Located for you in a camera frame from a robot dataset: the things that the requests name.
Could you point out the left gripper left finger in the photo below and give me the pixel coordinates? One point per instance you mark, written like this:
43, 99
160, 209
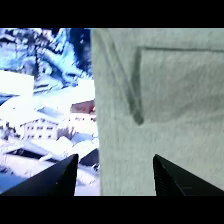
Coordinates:
57, 181

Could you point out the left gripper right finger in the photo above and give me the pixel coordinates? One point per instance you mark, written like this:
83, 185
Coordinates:
173, 182

